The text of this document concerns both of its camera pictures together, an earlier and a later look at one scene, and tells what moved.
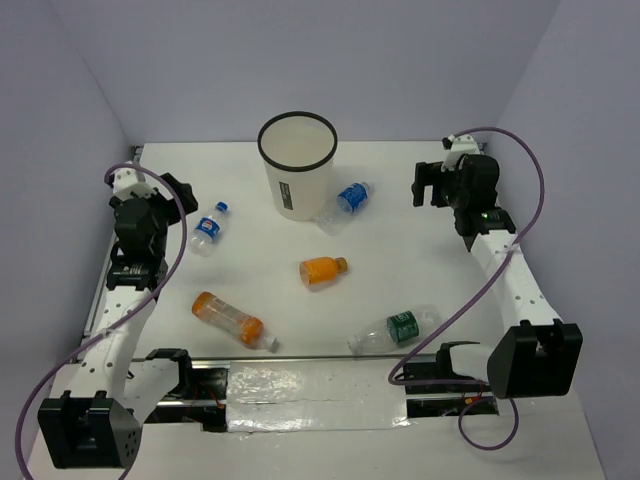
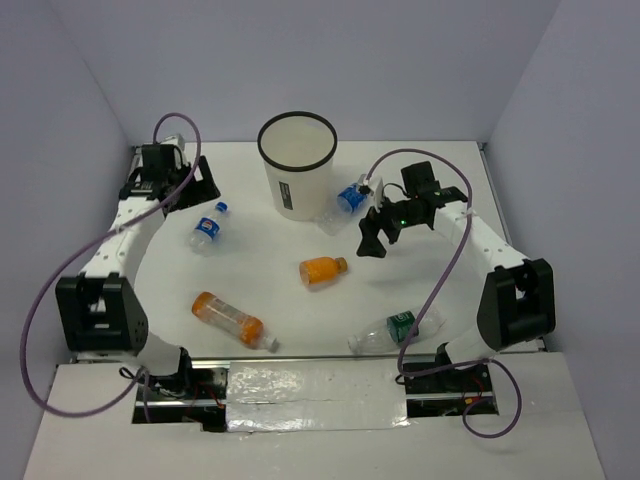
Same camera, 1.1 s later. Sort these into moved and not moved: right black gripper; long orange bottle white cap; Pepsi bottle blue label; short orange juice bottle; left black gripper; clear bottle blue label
Moved: right black gripper; left black gripper
Not moved: short orange juice bottle; long orange bottle white cap; Pepsi bottle blue label; clear bottle blue label
